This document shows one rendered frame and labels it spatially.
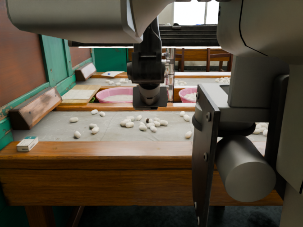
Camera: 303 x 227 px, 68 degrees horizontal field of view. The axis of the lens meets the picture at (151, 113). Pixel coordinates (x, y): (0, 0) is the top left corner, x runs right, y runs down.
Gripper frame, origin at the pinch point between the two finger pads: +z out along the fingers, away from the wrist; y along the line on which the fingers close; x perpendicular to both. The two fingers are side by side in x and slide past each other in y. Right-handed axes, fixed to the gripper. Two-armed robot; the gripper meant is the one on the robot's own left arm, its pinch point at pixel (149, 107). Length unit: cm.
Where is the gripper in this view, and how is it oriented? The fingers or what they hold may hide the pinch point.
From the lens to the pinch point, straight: 75.8
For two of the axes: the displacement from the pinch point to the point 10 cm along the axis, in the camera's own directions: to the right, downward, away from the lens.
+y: -10.0, 0.1, 0.0
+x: 0.1, 9.4, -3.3
